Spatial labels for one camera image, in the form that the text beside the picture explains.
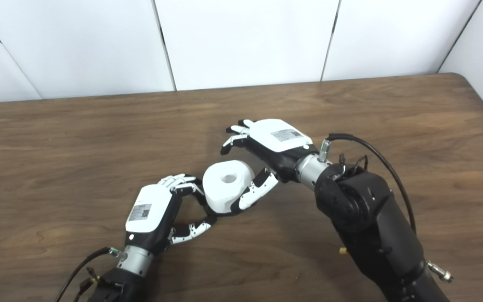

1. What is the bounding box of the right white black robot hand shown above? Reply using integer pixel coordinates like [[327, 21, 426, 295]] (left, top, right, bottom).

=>
[[221, 119, 314, 210]]

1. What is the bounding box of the black flanged holder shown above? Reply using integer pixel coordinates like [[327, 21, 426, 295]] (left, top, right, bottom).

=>
[[200, 201, 244, 224]]

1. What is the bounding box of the round white plastic piece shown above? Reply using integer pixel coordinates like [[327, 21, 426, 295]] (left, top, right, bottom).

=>
[[203, 160, 255, 211]]

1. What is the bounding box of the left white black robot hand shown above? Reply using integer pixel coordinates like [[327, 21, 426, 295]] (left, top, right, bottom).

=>
[[125, 174, 217, 255]]

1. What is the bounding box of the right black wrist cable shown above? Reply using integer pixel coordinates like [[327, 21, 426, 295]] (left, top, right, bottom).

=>
[[318, 133, 454, 282]]

